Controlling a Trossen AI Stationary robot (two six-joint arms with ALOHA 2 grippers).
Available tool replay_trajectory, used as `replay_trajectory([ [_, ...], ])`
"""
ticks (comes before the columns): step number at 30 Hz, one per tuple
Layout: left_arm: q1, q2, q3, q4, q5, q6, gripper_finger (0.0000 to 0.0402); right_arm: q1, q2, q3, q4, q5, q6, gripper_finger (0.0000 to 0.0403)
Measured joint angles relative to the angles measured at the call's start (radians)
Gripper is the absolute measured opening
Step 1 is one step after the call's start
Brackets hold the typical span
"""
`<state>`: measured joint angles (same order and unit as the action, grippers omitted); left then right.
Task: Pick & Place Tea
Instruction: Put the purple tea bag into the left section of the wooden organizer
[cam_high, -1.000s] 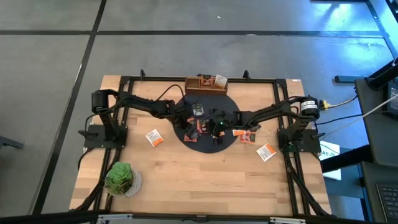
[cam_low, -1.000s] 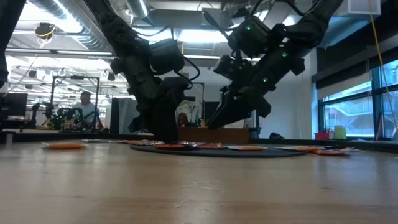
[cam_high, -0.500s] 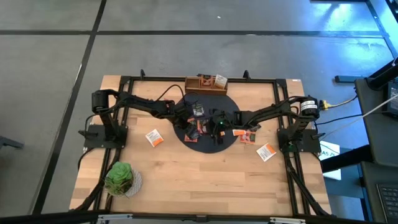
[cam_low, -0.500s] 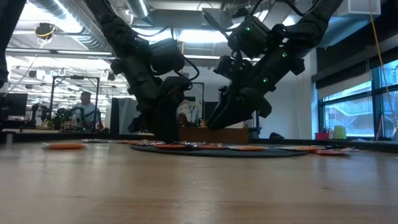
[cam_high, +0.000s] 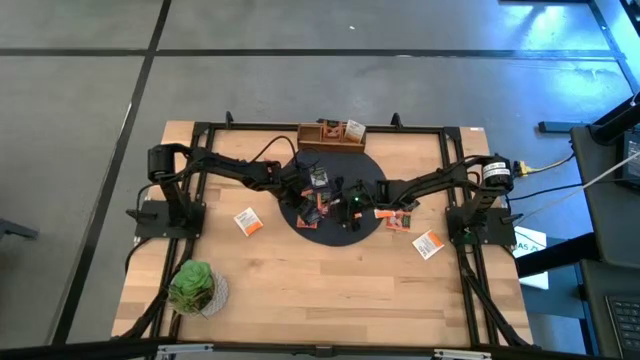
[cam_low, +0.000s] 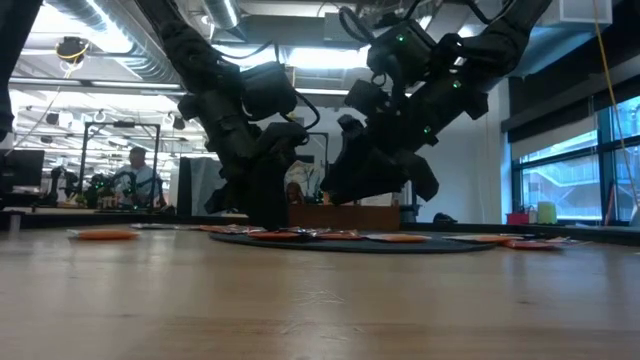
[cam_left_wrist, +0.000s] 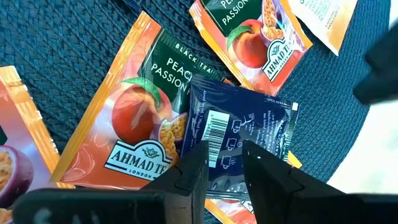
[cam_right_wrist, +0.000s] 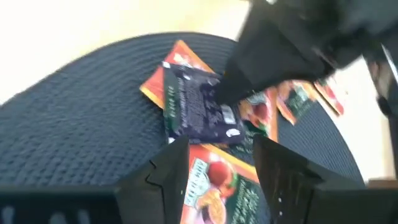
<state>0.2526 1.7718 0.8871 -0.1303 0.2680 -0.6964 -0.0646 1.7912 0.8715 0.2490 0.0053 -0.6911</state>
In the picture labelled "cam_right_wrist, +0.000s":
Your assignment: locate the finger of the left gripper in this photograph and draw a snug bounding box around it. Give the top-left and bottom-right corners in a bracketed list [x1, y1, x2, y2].
[368, 43, 398, 175]
[216, 6, 335, 105]

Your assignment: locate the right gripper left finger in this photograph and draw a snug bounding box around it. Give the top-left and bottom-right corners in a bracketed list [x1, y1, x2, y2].
[114, 135, 190, 224]

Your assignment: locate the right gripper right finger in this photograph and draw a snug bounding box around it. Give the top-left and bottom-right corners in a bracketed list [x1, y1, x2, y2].
[252, 134, 368, 224]

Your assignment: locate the red fruit tea packet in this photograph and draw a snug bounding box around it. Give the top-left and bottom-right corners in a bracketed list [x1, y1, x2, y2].
[313, 77, 345, 116]
[179, 143, 271, 224]
[275, 80, 318, 126]
[139, 39, 215, 110]
[238, 88, 280, 162]

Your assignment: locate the dark purple tea packet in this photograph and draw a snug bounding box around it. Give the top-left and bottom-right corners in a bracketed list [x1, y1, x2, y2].
[162, 60, 247, 146]

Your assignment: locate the round dark woven placemat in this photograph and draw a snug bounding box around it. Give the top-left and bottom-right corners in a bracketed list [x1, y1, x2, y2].
[0, 30, 365, 195]

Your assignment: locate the wooden tea organizer box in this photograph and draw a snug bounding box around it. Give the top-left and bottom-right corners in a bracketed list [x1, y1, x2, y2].
[368, 177, 398, 189]

